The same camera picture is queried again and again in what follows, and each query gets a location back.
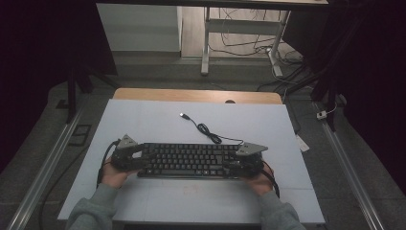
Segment white table cover board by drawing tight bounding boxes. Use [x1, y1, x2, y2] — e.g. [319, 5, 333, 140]
[56, 98, 326, 225]

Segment wooden table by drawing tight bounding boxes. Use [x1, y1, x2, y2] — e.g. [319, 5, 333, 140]
[112, 87, 283, 105]

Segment black keyboard cable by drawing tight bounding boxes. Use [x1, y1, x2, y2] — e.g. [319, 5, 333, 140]
[179, 112, 245, 147]

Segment dark curtain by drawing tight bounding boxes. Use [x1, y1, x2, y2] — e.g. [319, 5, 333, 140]
[282, 0, 406, 196]
[0, 0, 118, 175]

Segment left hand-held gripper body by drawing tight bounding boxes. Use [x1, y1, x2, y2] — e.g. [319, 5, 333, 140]
[109, 133, 146, 173]

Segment aluminium floor rail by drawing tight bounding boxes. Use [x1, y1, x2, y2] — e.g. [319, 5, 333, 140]
[314, 101, 387, 230]
[6, 104, 88, 230]

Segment person's right hand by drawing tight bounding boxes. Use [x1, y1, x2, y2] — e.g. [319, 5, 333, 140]
[241, 162, 275, 196]

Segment person's left hand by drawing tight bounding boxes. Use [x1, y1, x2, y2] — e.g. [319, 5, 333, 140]
[101, 157, 139, 190]

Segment white-framed desk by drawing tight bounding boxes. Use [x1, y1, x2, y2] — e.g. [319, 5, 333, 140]
[95, 0, 329, 78]

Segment white cabinet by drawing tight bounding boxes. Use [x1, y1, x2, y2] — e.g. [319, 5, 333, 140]
[96, 3, 183, 53]

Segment black metal stand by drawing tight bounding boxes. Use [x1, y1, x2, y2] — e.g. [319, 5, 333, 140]
[64, 61, 122, 125]
[281, 61, 340, 132]

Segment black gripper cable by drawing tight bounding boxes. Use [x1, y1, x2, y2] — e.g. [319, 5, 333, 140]
[96, 139, 122, 190]
[261, 159, 282, 199]

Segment black floor cables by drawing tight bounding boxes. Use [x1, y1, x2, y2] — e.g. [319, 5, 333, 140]
[209, 8, 305, 94]

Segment black computer keyboard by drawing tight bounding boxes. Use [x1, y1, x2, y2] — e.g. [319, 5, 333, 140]
[137, 142, 264, 180]

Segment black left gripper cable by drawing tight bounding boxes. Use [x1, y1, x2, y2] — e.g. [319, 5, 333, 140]
[96, 139, 122, 190]

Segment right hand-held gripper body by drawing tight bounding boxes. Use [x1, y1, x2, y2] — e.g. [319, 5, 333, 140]
[222, 141, 269, 179]

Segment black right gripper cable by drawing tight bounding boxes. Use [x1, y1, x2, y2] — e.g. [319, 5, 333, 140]
[261, 159, 282, 199]

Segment white paper tag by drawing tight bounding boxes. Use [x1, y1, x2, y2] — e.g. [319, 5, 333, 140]
[294, 134, 311, 153]

